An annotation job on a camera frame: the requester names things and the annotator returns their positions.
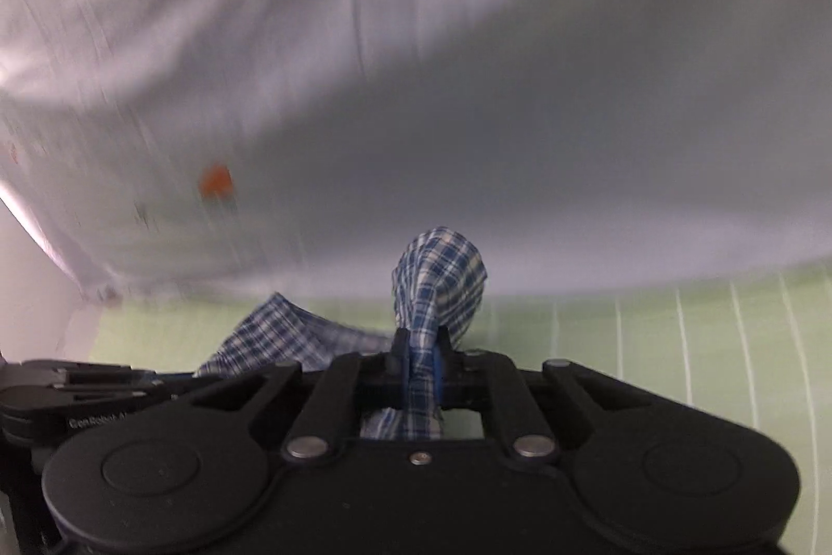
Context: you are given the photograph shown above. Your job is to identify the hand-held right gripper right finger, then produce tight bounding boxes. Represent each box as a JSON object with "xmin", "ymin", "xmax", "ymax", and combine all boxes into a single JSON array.
[{"xmin": 430, "ymin": 327, "xmax": 641, "ymax": 460}]

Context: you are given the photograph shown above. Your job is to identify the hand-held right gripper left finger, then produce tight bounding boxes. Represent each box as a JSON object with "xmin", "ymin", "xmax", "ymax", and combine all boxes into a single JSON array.
[{"xmin": 185, "ymin": 327, "xmax": 412, "ymax": 460}]

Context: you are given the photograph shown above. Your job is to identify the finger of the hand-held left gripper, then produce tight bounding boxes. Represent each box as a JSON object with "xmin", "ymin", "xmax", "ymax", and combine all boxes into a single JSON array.
[{"xmin": 19, "ymin": 360, "xmax": 171, "ymax": 401}]

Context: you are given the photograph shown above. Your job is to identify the blue plaid shirt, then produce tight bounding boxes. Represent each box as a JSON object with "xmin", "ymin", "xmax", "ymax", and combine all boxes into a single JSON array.
[{"xmin": 193, "ymin": 226, "xmax": 488, "ymax": 442}]

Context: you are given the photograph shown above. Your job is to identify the white printed sheet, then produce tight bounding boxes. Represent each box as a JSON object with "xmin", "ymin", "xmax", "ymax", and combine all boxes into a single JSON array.
[{"xmin": 0, "ymin": 0, "xmax": 832, "ymax": 309}]

